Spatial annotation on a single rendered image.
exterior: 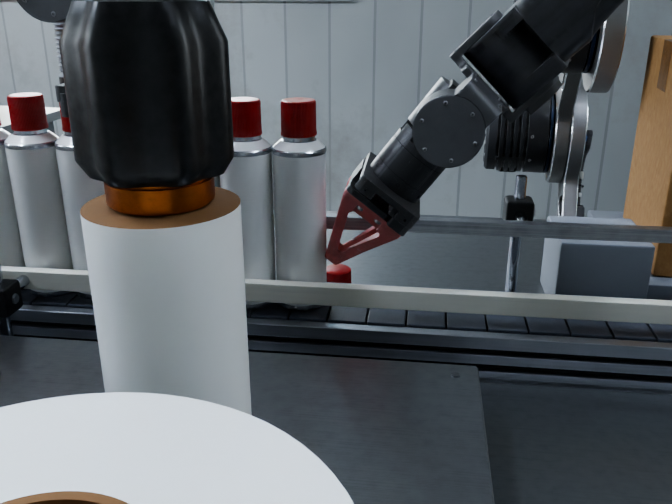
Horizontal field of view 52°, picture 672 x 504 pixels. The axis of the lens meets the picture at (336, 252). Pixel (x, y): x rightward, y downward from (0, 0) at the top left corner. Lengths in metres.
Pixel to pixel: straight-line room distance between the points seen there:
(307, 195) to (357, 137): 2.56
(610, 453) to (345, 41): 2.69
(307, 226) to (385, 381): 0.17
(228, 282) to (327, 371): 0.22
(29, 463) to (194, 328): 0.14
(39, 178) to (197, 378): 0.39
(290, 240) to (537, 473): 0.30
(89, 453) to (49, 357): 0.39
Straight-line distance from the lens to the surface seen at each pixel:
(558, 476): 0.58
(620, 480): 0.60
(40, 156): 0.74
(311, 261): 0.67
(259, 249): 0.68
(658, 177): 0.95
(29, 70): 3.80
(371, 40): 3.13
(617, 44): 1.06
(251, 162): 0.65
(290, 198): 0.65
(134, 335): 0.39
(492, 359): 0.67
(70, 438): 0.28
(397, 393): 0.56
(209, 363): 0.40
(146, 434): 0.28
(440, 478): 0.48
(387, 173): 0.64
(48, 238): 0.76
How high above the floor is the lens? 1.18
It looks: 21 degrees down
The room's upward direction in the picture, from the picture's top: straight up
